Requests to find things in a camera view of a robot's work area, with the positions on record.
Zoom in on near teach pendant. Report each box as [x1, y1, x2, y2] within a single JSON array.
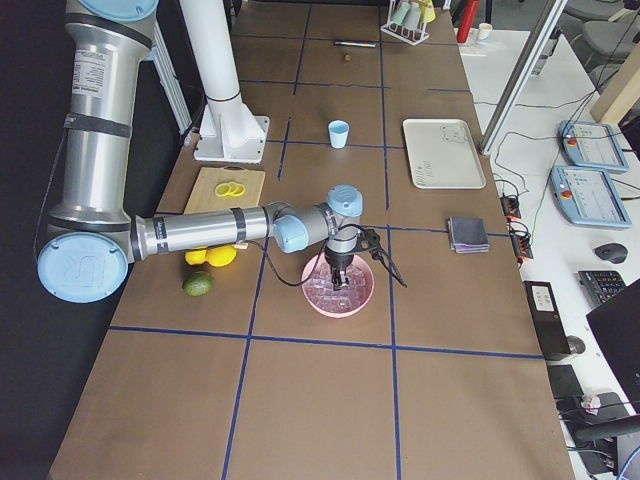
[[550, 166, 632, 229]]

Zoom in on clear ice cube pile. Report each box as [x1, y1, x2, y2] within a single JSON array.
[[303, 263, 369, 314]]

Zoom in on white paper cup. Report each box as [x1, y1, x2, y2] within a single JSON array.
[[476, 22, 493, 42]]

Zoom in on far teach pendant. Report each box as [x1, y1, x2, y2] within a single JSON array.
[[558, 120, 629, 173]]

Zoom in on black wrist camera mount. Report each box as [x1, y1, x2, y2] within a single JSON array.
[[356, 227, 407, 288]]

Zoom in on light blue plastic cup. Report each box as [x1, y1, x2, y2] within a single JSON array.
[[328, 120, 350, 149]]

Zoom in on green avocado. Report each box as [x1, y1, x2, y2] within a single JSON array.
[[182, 270, 215, 297]]

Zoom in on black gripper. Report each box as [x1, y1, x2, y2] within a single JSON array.
[[325, 249, 354, 291]]

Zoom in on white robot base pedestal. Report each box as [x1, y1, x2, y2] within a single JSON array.
[[180, 0, 270, 164]]

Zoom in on mint green cup on rack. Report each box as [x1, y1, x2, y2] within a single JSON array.
[[388, 0, 410, 25]]

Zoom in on teach pendant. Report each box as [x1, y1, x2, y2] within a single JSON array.
[[550, 166, 632, 229], [558, 120, 629, 173]]

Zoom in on grey cup on rack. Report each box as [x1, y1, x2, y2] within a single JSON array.
[[402, 1, 422, 31]]

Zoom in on black monitor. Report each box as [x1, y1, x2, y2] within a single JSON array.
[[587, 280, 640, 412]]

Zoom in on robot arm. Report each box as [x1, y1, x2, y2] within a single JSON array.
[[33, 1, 364, 303]]

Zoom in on black computer mouse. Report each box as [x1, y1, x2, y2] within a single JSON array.
[[593, 242, 628, 264]]

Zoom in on pink bowl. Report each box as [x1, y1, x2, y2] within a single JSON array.
[[302, 255, 375, 318]]

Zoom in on red bottle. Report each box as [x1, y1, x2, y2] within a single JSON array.
[[456, 0, 480, 44]]

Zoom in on white wire cup rack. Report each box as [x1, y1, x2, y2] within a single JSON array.
[[380, 1, 430, 46]]

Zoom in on folded grey cloth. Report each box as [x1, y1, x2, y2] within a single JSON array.
[[447, 217, 490, 253]]

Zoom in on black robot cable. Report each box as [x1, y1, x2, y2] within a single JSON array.
[[247, 239, 326, 287]]

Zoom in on wooden cutting board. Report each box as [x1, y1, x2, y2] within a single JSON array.
[[167, 167, 268, 250]]

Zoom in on lemon slices stack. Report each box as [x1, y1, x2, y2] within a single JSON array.
[[214, 181, 246, 198]]

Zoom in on grey office chair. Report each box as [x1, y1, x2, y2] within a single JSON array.
[[558, 1, 639, 91]]

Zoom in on yellow cup on rack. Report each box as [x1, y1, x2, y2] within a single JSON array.
[[418, 0, 436, 24]]

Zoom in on black power box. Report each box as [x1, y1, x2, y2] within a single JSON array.
[[523, 281, 571, 361]]

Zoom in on aluminium frame post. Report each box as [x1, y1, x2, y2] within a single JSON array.
[[479, 0, 568, 155]]

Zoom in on cream bear serving tray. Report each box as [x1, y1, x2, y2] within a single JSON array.
[[402, 119, 486, 190]]

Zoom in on black keyboard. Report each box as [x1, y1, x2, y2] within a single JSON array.
[[578, 270, 627, 306]]

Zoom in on steel muddler rod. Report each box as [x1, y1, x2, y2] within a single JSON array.
[[333, 40, 377, 49]]

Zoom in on yellow lemon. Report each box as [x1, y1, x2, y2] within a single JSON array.
[[184, 248, 207, 266], [205, 245, 237, 268]]

